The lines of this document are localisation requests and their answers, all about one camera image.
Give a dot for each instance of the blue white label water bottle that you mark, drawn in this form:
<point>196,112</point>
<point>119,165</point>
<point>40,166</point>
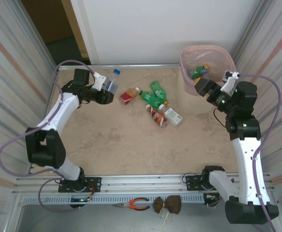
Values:
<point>113,84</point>

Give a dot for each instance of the blue label bottle blue cap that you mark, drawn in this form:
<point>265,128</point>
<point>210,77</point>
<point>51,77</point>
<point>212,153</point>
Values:
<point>203,72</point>

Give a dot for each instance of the large green soda bottle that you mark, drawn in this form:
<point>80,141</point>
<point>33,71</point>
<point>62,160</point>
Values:
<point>198,70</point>

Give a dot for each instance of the red label amber tea bottle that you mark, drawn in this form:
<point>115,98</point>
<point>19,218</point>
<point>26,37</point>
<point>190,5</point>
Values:
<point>126,97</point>

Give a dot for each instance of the green Sprite bottle yellow cap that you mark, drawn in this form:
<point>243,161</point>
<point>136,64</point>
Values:
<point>158,91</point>
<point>148,97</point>

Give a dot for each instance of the clear square bottle green label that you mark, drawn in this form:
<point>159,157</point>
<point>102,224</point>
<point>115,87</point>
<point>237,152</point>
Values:
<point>173,118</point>

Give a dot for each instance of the brown swirl label bottle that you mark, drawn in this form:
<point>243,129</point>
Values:
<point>158,119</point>

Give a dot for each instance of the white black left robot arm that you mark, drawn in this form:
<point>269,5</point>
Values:
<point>56,113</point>

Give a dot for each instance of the pink waste basket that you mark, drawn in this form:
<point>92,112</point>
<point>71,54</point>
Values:
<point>191,104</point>

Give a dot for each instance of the brown wooden door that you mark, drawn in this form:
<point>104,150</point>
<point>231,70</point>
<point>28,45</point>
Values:
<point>46,19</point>

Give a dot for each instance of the brown cloth pouch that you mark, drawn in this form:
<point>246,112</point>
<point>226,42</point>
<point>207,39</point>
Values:
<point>172,204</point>

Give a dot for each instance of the grey metal shelf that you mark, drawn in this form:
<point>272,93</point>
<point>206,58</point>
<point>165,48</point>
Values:
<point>95,220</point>

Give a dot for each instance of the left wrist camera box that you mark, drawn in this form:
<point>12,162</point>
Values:
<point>99,81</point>

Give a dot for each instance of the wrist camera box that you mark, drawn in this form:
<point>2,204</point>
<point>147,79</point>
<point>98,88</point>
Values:
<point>229,81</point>
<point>99,81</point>

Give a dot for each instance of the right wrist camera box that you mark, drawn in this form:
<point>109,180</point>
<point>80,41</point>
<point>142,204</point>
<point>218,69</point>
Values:
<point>229,81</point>

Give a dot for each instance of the aluminium back rail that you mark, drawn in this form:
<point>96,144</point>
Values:
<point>131,66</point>

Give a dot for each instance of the white door frame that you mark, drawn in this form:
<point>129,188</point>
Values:
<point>83,24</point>

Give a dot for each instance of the aluminium front rail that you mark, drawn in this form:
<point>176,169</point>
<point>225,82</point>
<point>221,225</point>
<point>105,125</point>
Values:
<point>143,182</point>

